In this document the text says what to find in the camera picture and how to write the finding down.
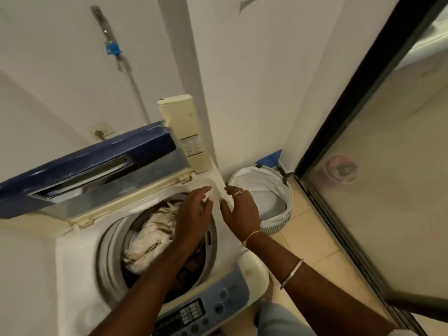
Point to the blue tape wrap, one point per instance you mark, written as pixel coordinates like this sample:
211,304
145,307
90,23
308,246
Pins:
112,48

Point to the person's left hand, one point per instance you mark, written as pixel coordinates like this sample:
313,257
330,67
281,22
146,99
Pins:
190,220

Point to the white top-load washing machine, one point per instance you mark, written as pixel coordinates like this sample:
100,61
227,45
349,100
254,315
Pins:
84,262

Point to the person's right forearm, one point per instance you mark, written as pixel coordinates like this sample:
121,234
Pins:
315,293

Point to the pink round container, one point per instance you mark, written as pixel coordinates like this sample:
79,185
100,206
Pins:
340,169

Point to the cream crumpled cloth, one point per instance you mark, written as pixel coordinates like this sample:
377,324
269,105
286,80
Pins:
150,237

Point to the person's left thumb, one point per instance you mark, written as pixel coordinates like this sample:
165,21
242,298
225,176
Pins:
208,210

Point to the blue plastic dustpan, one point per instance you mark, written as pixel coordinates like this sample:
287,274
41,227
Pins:
269,158

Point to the metal wall tap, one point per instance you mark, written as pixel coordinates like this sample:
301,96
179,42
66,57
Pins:
103,24

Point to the person's grey trousers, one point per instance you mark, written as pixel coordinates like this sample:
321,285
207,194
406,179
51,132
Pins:
280,320

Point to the blue washing machine lid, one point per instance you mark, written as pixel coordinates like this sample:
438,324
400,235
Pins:
87,160

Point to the black-framed glass door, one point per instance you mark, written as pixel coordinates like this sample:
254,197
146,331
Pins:
385,171

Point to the silver bangle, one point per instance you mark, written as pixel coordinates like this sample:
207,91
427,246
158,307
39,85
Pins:
292,273

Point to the person's right hand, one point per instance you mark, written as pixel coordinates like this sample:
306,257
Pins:
243,215

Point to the white laundry basket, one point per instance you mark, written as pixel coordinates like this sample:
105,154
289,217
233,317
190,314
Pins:
266,195

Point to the brown cloth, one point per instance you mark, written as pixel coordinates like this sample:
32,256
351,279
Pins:
189,269

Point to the person's right thumb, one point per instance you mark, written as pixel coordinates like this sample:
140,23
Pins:
225,209

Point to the person's left forearm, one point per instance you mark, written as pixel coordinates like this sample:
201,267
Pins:
147,290

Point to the white bathroom basin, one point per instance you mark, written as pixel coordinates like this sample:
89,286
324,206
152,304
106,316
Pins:
425,41

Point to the white wall socket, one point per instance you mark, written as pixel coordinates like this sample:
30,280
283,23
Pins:
103,131

